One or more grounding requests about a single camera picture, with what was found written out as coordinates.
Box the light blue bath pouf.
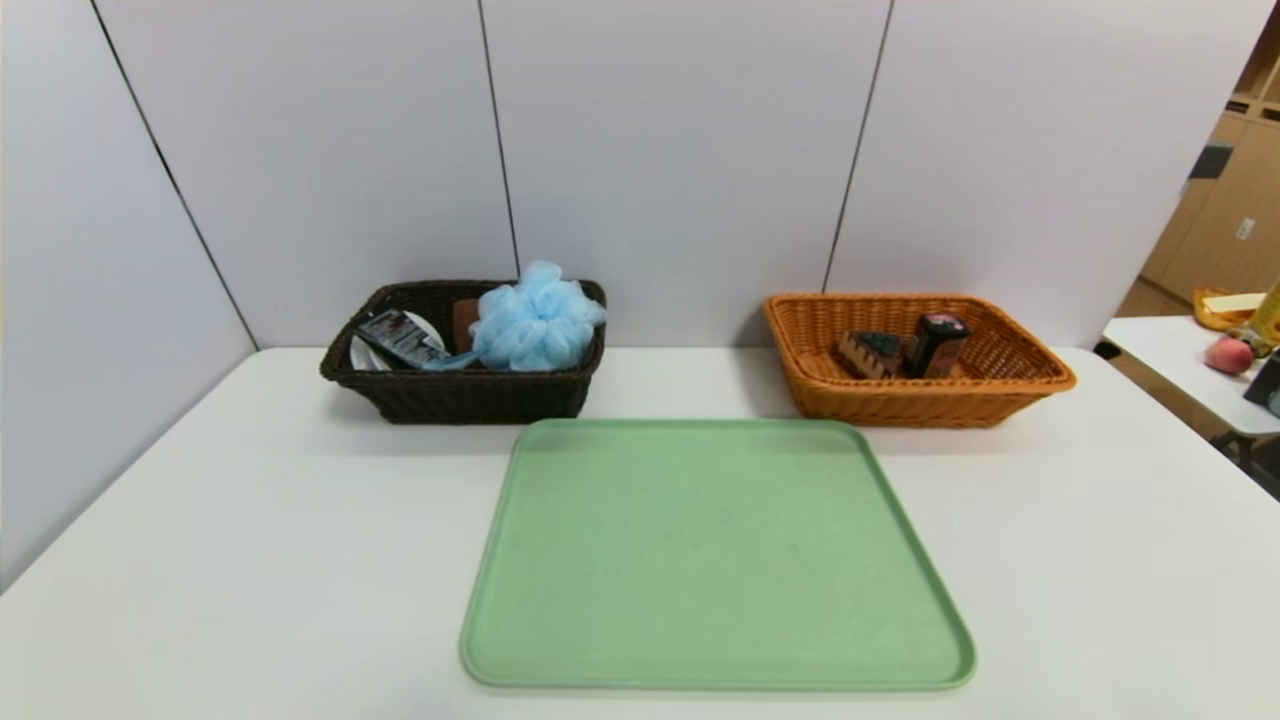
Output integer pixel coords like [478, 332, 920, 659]
[425, 261, 608, 373]

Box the brown towel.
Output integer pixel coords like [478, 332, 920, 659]
[451, 298, 484, 355]

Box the chocolate blueberry cake slice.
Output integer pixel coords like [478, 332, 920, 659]
[838, 330, 905, 380]

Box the black cosmetic tube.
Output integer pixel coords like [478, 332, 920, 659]
[356, 310, 453, 369]

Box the white round plastic container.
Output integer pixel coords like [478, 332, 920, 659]
[349, 311, 446, 372]

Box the small black drink carton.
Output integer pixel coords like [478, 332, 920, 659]
[905, 311, 973, 380]

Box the dark brown wicker basket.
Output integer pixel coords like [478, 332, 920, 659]
[319, 279, 608, 424]

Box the orange wicker basket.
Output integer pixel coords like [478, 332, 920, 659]
[765, 292, 1079, 429]

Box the light green plastic tray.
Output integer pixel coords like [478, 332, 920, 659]
[458, 417, 979, 693]

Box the white side table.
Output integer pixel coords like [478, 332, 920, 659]
[1095, 314, 1280, 498]

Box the yellow wicker bowl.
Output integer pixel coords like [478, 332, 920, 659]
[1193, 286, 1269, 331]

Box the red peach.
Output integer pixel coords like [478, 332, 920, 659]
[1205, 335, 1256, 375]

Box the light wooden cabinet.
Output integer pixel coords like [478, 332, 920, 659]
[1140, 10, 1280, 301]

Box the dark box on side table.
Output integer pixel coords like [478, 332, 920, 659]
[1244, 350, 1280, 406]

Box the yellow bottle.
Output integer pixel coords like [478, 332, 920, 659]
[1250, 283, 1280, 346]

